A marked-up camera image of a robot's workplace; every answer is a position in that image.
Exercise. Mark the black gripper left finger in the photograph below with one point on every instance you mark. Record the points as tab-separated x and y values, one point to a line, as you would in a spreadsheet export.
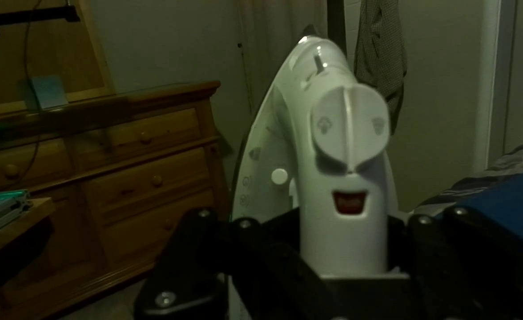
215	266

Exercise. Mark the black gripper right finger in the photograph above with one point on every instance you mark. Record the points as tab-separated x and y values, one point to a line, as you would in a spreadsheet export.
481	266

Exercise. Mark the white clothes iron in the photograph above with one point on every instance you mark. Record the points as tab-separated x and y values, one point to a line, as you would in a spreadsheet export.
339	152

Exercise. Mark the wooden dresser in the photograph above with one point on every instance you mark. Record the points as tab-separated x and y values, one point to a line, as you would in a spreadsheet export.
138	177

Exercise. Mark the beige curtain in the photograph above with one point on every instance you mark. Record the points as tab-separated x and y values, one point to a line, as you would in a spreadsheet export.
280	40

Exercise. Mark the dark hanging clothes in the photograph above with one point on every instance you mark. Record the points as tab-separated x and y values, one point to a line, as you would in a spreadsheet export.
380	53

